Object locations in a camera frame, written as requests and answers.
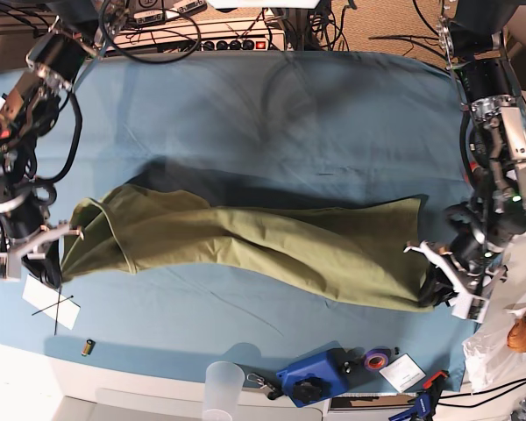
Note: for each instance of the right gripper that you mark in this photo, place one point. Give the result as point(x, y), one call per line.
point(25, 230)

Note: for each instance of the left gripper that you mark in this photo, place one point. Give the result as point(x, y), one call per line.
point(471, 263)

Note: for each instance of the olive green t-shirt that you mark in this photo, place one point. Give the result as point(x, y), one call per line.
point(349, 256)

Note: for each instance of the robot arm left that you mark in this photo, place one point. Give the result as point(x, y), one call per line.
point(492, 145)

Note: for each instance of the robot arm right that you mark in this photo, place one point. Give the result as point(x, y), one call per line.
point(33, 106)

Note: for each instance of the white paper sheet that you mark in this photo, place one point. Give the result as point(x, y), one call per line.
point(40, 296)

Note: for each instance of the small green yellow battery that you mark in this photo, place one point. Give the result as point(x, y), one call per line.
point(88, 347)

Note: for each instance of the white plastic bag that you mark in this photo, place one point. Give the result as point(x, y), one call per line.
point(488, 358)

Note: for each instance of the white card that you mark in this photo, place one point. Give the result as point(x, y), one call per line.
point(403, 373)

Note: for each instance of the purple tape roll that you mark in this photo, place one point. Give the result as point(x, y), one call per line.
point(376, 359)

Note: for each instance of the blue orange bar clamp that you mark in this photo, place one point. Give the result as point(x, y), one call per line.
point(425, 403)

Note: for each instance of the blue plastic box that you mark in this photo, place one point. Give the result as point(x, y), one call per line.
point(323, 366)

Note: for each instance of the black knob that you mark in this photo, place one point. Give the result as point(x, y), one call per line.
point(308, 390)

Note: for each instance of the metal carabiner keyring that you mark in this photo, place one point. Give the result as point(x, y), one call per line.
point(272, 391)

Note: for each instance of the translucent plastic cup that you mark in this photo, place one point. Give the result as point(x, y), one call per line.
point(223, 384)

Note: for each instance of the blue table cloth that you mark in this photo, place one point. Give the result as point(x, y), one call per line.
point(290, 131)

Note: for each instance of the white power strip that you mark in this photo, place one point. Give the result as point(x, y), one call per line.
point(240, 34)

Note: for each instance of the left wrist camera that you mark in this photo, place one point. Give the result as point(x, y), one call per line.
point(467, 306)

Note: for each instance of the black cable tie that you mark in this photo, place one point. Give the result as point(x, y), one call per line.
point(53, 305)
point(57, 311)

